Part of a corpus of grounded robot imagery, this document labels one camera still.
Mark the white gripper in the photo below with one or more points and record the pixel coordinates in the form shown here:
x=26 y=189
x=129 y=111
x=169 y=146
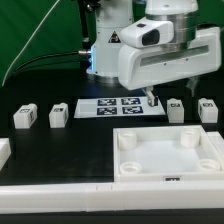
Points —
x=147 y=67

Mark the white square tabletop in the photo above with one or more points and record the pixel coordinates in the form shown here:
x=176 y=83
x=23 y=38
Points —
x=170 y=153

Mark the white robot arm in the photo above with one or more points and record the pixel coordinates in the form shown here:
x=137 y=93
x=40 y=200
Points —
x=112 y=16

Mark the white sheet with tags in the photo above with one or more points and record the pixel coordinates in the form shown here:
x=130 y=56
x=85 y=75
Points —
x=116 y=107

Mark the white L-shaped fence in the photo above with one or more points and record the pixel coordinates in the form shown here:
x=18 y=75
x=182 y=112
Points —
x=111 y=196

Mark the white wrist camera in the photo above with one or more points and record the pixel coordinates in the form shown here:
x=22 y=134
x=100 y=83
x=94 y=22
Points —
x=145 y=33

